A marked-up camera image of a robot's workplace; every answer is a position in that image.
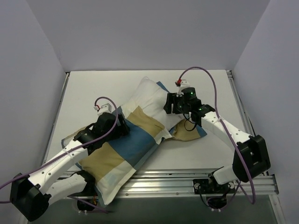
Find purple cable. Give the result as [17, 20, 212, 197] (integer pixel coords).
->
[0, 97, 120, 214]
[175, 66, 256, 205]

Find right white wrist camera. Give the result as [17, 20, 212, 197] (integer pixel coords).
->
[175, 79, 190, 95]

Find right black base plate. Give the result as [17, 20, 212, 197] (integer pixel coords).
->
[192, 178, 235, 195]

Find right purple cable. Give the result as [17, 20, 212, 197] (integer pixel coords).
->
[175, 66, 256, 205]

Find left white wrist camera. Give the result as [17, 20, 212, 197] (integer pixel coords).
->
[94, 103, 112, 116]

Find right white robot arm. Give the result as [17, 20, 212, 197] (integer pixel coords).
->
[164, 87, 271, 193]

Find aluminium rail frame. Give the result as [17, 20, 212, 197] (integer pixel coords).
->
[36, 70, 285, 224]

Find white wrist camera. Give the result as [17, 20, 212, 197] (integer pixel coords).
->
[175, 79, 190, 95]
[94, 103, 112, 116]

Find thin black cable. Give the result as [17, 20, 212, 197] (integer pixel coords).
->
[183, 114, 198, 132]

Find checked blue beige pillowcase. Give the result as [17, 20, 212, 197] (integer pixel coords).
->
[61, 81, 208, 206]

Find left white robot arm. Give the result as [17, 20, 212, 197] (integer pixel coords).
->
[10, 112, 130, 222]

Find white pillow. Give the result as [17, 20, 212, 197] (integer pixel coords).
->
[121, 77, 184, 130]

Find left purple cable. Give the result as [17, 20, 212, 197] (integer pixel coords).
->
[0, 97, 120, 214]

